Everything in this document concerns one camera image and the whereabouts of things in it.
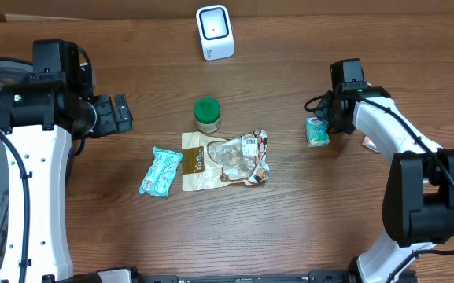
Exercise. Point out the small teal white box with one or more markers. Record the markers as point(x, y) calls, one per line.
point(316, 132)

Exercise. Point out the white barcode scanner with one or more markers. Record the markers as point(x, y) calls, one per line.
point(215, 32)

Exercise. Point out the green capped bottle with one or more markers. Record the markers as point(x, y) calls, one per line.
point(207, 114)

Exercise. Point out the teal snack packet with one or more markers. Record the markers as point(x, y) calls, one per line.
point(161, 174)

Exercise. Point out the small orange white box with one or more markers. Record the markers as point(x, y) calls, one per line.
point(368, 143)

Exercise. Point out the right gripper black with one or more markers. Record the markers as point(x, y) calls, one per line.
point(322, 112)

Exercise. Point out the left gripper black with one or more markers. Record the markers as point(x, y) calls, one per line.
point(113, 115)

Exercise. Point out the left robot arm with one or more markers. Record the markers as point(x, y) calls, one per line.
point(40, 122)

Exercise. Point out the cardboard strip at table edge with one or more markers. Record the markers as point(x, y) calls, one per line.
point(161, 9)

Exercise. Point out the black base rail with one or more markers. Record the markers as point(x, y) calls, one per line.
point(132, 275)

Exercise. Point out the beige brown snack pouch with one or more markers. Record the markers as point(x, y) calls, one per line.
point(212, 163)

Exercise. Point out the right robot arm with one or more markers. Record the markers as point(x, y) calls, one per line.
point(418, 202)

